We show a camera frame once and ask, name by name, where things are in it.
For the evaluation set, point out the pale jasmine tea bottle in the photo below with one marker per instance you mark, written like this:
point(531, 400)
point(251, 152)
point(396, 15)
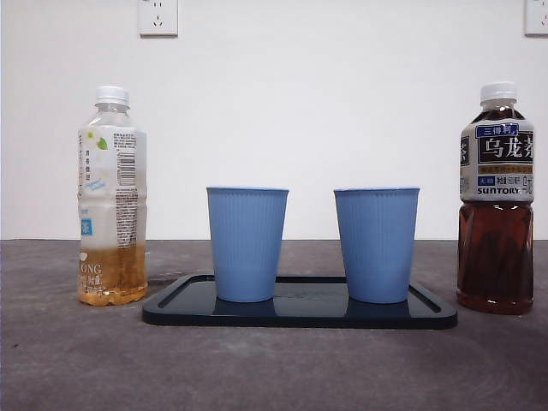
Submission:
point(113, 192)

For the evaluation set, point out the dark oolong tea bottle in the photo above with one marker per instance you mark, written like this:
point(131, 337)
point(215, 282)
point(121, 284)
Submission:
point(496, 257)

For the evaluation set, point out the blue ribbed plastic cup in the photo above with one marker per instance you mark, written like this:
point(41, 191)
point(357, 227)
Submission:
point(246, 244)
point(377, 244)

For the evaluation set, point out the dark rectangular tray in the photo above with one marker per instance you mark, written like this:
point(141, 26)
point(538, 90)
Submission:
point(299, 317)

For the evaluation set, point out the white wall socket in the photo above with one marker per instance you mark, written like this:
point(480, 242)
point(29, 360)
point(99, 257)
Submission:
point(157, 19)
point(537, 17)

